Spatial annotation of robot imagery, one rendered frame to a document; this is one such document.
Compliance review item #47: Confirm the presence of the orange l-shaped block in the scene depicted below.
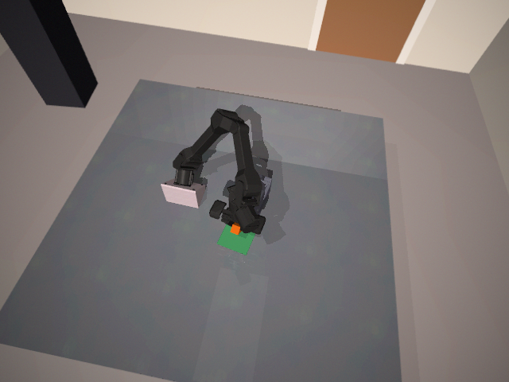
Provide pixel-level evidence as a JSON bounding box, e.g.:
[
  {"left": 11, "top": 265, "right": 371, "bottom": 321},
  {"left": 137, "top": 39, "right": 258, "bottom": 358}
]
[{"left": 231, "top": 223, "right": 241, "bottom": 235}]

